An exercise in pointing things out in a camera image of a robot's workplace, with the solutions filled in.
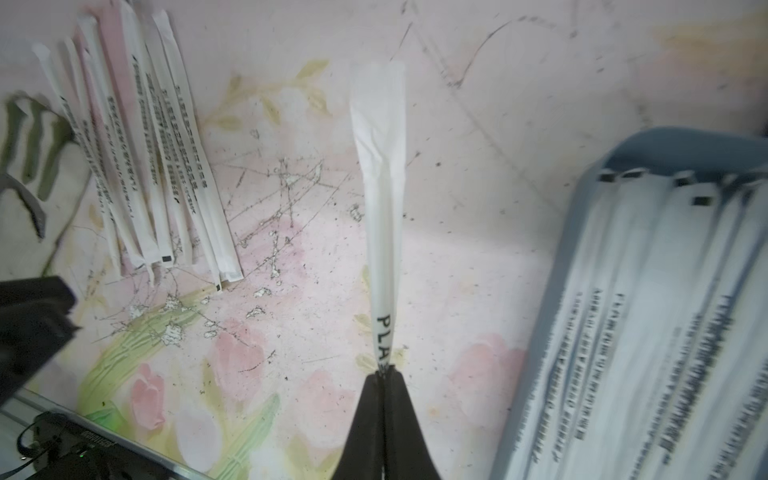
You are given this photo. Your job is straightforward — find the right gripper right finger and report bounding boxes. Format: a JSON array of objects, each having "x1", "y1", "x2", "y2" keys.
[{"x1": 383, "y1": 367, "x2": 440, "y2": 480}]

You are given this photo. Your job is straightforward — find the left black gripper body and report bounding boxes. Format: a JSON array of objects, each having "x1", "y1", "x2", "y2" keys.
[{"x1": 1, "y1": 276, "x2": 80, "y2": 404}]

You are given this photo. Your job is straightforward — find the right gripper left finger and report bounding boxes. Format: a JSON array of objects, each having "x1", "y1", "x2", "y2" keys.
[{"x1": 332, "y1": 373, "x2": 384, "y2": 480}]

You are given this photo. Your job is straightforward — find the blue plastic storage tray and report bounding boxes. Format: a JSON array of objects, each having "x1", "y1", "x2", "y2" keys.
[{"x1": 489, "y1": 127, "x2": 767, "y2": 479}]

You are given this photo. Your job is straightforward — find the pink floral table mat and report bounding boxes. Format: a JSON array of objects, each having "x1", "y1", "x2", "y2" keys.
[{"x1": 29, "y1": 1, "x2": 767, "y2": 479}]

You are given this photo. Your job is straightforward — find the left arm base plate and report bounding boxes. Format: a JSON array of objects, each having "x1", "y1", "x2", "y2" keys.
[{"x1": 16, "y1": 411, "x2": 199, "y2": 479}]

